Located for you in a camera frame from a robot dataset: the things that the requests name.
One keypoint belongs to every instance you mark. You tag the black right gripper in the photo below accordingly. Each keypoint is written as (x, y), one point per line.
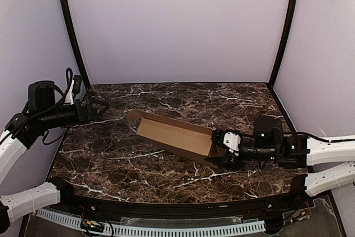
(230, 156)

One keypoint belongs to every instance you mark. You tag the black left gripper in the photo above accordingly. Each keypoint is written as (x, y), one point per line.
(83, 112)

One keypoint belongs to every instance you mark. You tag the brown cardboard box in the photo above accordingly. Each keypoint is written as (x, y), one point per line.
(184, 139)

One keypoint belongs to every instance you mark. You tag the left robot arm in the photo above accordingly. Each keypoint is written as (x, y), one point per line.
(41, 114)

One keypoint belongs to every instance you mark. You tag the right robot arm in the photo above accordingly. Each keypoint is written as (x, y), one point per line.
(289, 150)

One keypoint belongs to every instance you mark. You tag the small green circuit board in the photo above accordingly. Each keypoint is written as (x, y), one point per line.
(91, 225)

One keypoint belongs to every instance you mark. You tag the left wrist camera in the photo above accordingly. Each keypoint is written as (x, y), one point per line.
(74, 89)

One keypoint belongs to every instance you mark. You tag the white slotted cable duct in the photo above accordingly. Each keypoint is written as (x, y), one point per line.
(227, 226)

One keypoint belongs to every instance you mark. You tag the black front rail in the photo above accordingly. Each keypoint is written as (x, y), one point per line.
(264, 208)

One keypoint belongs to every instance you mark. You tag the left black frame post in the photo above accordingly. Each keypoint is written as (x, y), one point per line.
(74, 42)

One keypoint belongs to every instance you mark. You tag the black frame post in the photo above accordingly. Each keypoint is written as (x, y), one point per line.
(283, 43)
(74, 42)

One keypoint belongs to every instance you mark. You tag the right black frame post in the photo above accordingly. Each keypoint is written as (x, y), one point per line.
(283, 43)

